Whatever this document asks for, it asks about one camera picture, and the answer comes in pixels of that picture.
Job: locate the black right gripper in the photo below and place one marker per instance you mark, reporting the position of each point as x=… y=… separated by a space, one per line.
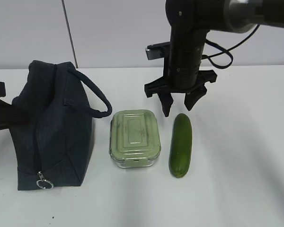
x=194 y=87

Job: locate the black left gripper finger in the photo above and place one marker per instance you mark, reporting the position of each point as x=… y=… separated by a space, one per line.
x=11 y=115

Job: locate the green cucumber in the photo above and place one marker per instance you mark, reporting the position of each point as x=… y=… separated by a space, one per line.
x=181 y=146

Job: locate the green lidded glass container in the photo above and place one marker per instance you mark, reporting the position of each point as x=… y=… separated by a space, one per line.
x=134 y=139

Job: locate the dark blue lunch bag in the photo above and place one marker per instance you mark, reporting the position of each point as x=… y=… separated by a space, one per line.
x=54 y=147

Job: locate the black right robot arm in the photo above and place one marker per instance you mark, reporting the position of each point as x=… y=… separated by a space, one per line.
x=190 y=22

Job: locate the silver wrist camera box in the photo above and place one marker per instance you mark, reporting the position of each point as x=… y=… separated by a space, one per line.
x=157 y=51

